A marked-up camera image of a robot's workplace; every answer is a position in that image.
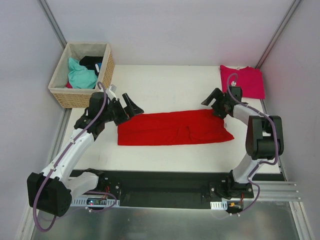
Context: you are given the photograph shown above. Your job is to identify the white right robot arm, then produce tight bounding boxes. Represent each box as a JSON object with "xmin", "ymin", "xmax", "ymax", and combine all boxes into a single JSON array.
[{"xmin": 201, "ymin": 86, "xmax": 284, "ymax": 200}]

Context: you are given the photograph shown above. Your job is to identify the left slotted cable duct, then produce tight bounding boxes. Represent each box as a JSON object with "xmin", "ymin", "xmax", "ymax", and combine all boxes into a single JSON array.
[{"xmin": 70, "ymin": 196, "xmax": 120, "ymax": 208}]

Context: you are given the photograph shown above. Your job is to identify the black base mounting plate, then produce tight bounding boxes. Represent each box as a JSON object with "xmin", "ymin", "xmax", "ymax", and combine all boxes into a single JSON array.
[{"xmin": 76, "ymin": 170, "xmax": 256, "ymax": 210}]

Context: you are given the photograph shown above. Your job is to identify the slotted cable duct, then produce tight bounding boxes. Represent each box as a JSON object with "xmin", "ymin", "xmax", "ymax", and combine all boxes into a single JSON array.
[
  {"xmin": 210, "ymin": 201, "xmax": 228, "ymax": 211},
  {"xmin": 70, "ymin": 196, "xmax": 120, "ymax": 208}
]

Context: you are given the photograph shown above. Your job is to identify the right aluminium corner post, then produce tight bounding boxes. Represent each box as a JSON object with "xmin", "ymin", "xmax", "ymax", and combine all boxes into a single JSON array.
[{"xmin": 255, "ymin": 0, "xmax": 303, "ymax": 69}]

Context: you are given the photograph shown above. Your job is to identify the black printed t shirt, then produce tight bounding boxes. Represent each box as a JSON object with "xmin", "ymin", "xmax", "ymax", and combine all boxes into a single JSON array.
[{"xmin": 79, "ymin": 56, "xmax": 103, "ymax": 75}]

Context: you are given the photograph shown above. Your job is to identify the aluminium frame rail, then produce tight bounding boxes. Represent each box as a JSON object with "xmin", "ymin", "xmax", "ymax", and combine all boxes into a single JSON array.
[{"xmin": 254, "ymin": 181, "xmax": 302, "ymax": 202}]

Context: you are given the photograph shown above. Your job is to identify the left aluminium corner post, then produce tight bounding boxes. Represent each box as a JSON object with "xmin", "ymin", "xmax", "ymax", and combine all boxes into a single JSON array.
[{"xmin": 37, "ymin": 0, "xmax": 67, "ymax": 49}]

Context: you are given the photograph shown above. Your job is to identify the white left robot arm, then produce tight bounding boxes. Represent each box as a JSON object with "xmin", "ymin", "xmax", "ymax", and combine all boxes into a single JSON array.
[{"xmin": 27, "ymin": 92, "xmax": 144, "ymax": 217}]

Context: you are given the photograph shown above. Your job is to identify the wicker laundry basket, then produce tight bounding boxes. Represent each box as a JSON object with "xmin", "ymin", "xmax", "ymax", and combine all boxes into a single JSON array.
[{"xmin": 48, "ymin": 42, "xmax": 115, "ymax": 108}]

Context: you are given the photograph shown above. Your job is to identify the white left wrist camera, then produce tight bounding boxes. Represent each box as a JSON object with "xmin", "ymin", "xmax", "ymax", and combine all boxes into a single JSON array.
[{"xmin": 106, "ymin": 84, "xmax": 117, "ymax": 101}]

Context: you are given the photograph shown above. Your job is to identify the teal t shirt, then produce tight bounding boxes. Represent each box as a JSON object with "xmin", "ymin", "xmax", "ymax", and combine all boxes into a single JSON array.
[{"xmin": 65, "ymin": 57, "xmax": 98, "ymax": 89}]

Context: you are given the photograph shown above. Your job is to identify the red t shirt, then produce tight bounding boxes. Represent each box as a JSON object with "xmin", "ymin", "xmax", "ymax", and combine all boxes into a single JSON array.
[{"xmin": 117, "ymin": 109, "xmax": 234, "ymax": 146}]

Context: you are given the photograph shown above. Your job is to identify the right slotted cable duct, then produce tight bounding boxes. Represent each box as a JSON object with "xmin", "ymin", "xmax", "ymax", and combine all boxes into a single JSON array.
[{"xmin": 210, "ymin": 201, "xmax": 228, "ymax": 211}]

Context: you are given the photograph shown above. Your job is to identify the magenta t shirt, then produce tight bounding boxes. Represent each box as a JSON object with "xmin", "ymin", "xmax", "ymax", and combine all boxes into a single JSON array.
[{"xmin": 219, "ymin": 65, "xmax": 265, "ymax": 100}]

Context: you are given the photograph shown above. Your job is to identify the aluminium corner post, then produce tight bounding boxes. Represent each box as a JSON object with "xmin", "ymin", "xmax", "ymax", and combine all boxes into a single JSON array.
[
  {"xmin": 37, "ymin": 0, "xmax": 67, "ymax": 49},
  {"xmin": 255, "ymin": 0, "xmax": 303, "ymax": 69}
]

